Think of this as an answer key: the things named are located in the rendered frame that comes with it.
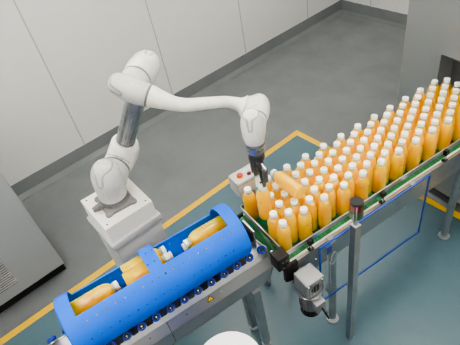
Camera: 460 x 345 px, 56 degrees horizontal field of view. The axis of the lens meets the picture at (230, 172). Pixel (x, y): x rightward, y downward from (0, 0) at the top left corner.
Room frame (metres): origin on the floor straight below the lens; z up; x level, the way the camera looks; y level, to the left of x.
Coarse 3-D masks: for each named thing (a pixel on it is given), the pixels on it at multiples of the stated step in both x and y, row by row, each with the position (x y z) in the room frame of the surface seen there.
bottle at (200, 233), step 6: (216, 216) 1.47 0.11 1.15; (210, 222) 1.43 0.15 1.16; (216, 222) 1.43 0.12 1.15; (222, 222) 1.43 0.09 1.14; (198, 228) 1.42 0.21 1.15; (204, 228) 1.41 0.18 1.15; (210, 228) 1.40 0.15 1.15; (216, 228) 1.41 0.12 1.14; (222, 228) 1.41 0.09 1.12; (192, 234) 1.39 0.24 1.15; (198, 234) 1.38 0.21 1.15; (204, 234) 1.38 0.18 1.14; (210, 234) 1.39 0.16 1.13; (192, 240) 1.36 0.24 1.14; (198, 240) 1.36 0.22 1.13
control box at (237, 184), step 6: (246, 168) 1.83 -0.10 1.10; (234, 174) 1.80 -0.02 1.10; (246, 174) 1.78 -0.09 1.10; (252, 174) 1.77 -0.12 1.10; (234, 180) 1.75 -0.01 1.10; (240, 180) 1.74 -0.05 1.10; (246, 180) 1.74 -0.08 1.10; (252, 180) 1.75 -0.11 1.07; (234, 186) 1.75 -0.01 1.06; (240, 186) 1.72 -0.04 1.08; (252, 186) 1.75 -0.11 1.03; (240, 192) 1.72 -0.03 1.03
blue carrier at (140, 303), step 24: (168, 240) 1.42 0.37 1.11; (216, 240) 1.28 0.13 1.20; (240, 240) 1.29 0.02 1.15; (168, 264) 1.20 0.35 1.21; (192, 264) 1.20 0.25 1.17; (216, 264) 1.22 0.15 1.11; (144, 288) 1.12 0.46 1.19; (168, 288) 1.12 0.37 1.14; (192, 288) 1.17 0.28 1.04; (72, 312) 1.05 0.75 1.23; (96, 312) 1.04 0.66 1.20; (120, 312) 1.04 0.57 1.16; (144, 312) 1.06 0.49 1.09; (72, 336) 0.97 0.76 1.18; (96, 336) 0.98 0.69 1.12
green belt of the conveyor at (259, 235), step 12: (444, 156) 1.79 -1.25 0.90; (420, 168) 1.73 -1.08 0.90; (408, 180) 1.66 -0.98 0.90; (372, 192) 1.63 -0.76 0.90; (372, 204) 1.55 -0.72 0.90; (336, 216) 1.52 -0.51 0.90; (348, 216) 1.50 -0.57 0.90; (252, 228) 1.56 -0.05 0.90; (264, 228) 1.54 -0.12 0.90; (336, 228) 1.44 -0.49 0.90; (264, 240) 1.46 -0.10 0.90; (300, 240) 1.41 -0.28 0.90; (300, 252) 1.34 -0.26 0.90
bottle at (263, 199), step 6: (258, 192) 1.50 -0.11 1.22; (264, 192) 1.49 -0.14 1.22; (258, 198) 1.49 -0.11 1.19; (264, 198) 1.48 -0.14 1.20; (270, 198) 1.50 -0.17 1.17; (258, 204) 1.49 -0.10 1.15; (264, 204) 1.47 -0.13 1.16; (270, 204) 1.49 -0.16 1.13; (258, 210) 1.50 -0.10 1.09; (264, 210) 1.47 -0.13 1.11; (270, 210) 1.48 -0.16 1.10; (264, 216) 1.48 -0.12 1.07
